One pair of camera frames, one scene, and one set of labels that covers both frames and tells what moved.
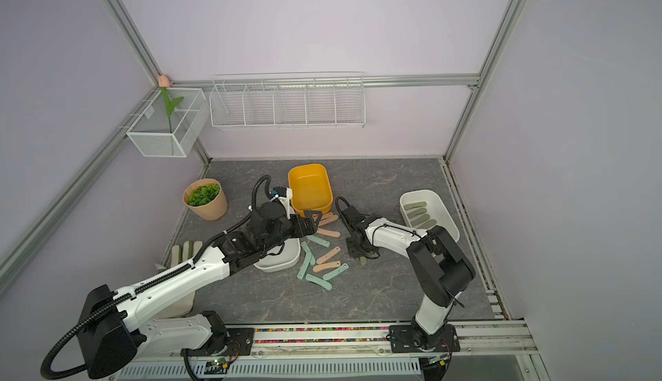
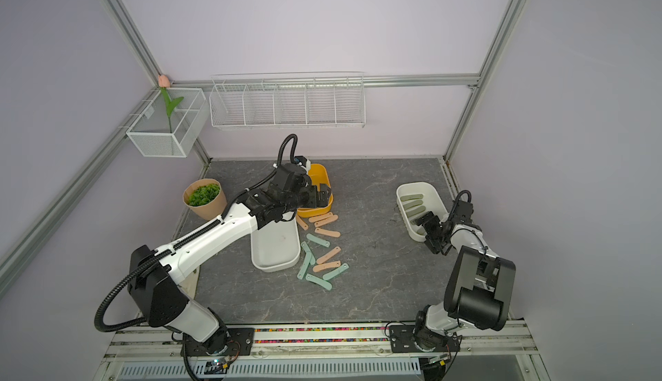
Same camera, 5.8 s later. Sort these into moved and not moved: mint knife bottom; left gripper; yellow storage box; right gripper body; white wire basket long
Moved: left gripper; right gripper body
Not moved: yellow storage box; white wire basket long; mint knife bottom
